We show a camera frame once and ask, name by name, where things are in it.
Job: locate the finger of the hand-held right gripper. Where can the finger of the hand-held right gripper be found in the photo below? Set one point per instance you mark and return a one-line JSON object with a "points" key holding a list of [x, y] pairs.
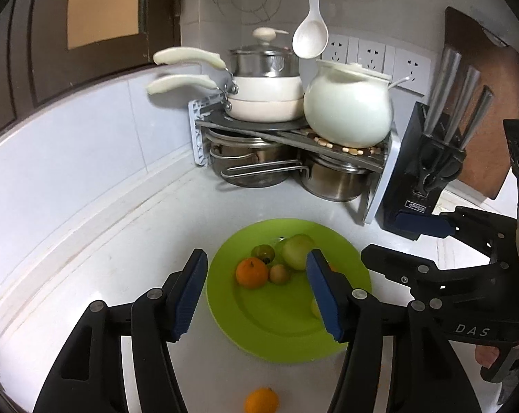
{"points": [[397, 266], [422, 224]]}

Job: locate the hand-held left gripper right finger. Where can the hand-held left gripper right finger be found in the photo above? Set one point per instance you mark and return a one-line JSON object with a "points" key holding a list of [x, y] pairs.
{"points": [[326, 297]]}

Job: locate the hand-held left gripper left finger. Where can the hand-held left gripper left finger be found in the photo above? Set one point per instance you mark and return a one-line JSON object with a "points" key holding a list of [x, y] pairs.
{"points": [[190, 297]]}

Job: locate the large yellow-green guava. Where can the large yellow-green guava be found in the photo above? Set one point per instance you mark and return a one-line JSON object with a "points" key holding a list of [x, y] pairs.
{"points": [[297, 251], [316, 308]]}

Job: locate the small brown round fruit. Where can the small brown round fruit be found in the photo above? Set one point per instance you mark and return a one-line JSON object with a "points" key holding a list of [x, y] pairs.
{"points": [[279, 274]]}

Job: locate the green plate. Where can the green plate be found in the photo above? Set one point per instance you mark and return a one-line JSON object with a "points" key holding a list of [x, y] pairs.
{"points": [[268, 327]]}

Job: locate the large orange with stem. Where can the large orange with stem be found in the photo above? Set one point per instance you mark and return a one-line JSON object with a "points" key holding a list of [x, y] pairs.
{"points": [[251, 272]]}

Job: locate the small green tangerine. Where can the small green tangerine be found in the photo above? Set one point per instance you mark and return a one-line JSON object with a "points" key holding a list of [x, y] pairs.
{"points": [[263, 252]]}

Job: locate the person's right hand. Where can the person's right hand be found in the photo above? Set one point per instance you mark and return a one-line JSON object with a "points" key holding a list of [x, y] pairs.
{"points": [[487, 357]]}

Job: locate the black knife block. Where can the black knife block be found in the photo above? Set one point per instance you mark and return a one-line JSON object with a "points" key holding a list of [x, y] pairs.
{"points": [[403, 172]]}

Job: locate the black kitchen scissors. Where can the black kitchen scissors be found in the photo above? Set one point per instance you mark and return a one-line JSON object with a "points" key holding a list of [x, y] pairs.
{"points": [[440, 167]]}

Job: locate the narrow steel pot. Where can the narrow steel pot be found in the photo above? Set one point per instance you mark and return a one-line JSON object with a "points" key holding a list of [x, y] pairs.
{"points": [[334, 183]]}

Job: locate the wooden bead trivet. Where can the wooden bead trivet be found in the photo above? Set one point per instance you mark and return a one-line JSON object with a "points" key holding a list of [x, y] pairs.
{"points": [[349, 149]]}

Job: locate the white ceramic pot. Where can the white ceramic pot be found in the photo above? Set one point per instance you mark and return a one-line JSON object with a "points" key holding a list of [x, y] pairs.
{"points": [[349, 107]]}

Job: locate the wide steel pot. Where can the wide steel pot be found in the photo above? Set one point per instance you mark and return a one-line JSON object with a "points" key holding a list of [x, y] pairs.
{"points": [[250, 167]]}

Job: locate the brown wooden cutting board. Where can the brown wooden cutting board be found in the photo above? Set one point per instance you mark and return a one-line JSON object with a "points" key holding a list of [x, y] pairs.
{"points": [[491, 73]]}

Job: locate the grey pot rack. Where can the grey pot rack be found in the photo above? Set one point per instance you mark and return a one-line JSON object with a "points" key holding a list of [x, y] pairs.
{"points": [[259, 131]]}

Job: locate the white saucepan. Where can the white saucepan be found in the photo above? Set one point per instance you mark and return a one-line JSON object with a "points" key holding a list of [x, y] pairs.
{"points": [[263, 112], [268, 88]]}

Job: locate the white ladle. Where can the white ladle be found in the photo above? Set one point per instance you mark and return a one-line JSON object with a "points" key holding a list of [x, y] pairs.
{"points": [[310, 36]]}

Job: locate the steel pot with lid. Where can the steel pot with lid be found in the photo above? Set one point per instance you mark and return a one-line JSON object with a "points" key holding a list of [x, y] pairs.
{"points": [[263, 64]]}

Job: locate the dark wooden window frame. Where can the dark wooden window frame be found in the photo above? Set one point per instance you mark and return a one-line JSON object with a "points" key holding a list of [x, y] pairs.
{"points": [[48, 30]]}

